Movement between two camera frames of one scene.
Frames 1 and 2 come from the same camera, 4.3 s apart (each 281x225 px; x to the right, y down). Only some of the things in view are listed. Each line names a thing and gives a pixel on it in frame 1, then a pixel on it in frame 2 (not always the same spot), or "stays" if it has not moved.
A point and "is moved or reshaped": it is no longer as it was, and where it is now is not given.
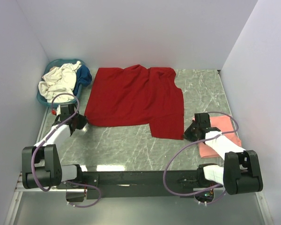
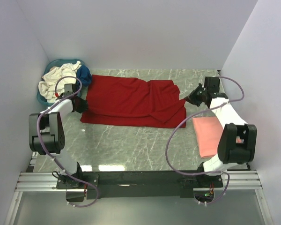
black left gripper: (83, 121) to (84, 107)
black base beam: (140, 184) stays
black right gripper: (187, 134) to (191, 96)
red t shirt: (136, 96) is moved or reshaped
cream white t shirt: (58, 80) stays
